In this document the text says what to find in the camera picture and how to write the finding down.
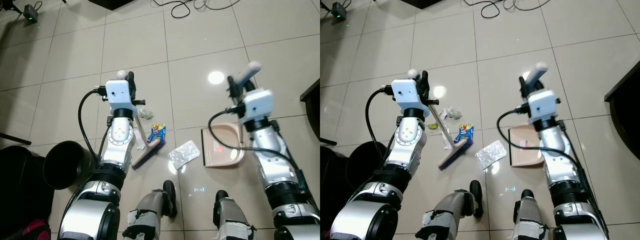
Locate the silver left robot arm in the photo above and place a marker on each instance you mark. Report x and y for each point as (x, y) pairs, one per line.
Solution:
(117, 137)
(409, 137)

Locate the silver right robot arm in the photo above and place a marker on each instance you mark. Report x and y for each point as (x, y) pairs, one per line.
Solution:
(270, 150)
(557, 155)

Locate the yellow green scrap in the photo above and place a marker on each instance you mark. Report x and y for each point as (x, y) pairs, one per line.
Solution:
(431, 127)

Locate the blue snack wrapper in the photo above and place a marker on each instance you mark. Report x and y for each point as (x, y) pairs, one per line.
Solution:
(157, 132)
(465, 132)

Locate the clear crumpled plastic bag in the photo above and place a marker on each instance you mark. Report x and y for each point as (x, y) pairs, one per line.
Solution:
(491, 154)
(184, 154)

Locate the dark furniture base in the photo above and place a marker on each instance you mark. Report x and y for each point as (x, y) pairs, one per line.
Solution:
(425, 3)
(125, 3)

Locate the dark wooden table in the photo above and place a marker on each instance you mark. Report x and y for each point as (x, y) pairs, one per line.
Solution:
(627, 115)
(314, 110)

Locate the black round trash bin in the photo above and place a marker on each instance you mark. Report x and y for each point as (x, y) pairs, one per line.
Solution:
(67, 165)
(367, 162)

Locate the black tripod leg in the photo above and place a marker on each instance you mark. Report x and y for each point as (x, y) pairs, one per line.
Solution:
(15, 138)
(327, 142)

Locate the small black device green light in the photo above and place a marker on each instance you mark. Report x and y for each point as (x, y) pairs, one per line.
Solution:
(339, 11)
(30, 13)

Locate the grey right robot leg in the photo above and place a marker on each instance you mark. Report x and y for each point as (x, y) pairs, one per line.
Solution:
(232, 215)
(532, 215)

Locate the grey robot leg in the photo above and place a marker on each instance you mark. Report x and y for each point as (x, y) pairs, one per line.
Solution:
(232, 215)
(147, 210)
(532, 215)
(450, 210)

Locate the grey left robot leg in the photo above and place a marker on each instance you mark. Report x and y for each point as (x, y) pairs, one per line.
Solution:
(450, 210)
(147, 210)

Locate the black bag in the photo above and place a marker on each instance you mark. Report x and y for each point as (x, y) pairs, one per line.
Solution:
(330, 190)
(20, 190)

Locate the pink item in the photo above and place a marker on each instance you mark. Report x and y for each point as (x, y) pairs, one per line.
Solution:
(35, 233)
(325, 234)

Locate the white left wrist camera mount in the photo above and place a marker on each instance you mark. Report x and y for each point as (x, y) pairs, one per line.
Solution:
(407, 95)
(119, 97)

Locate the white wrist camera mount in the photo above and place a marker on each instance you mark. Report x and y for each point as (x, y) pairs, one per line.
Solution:
(119, 97)
(257, 107)
(544, 106)
(407, 95)

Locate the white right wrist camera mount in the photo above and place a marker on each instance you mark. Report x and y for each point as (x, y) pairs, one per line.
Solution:
(544, 106)
(257, 107)

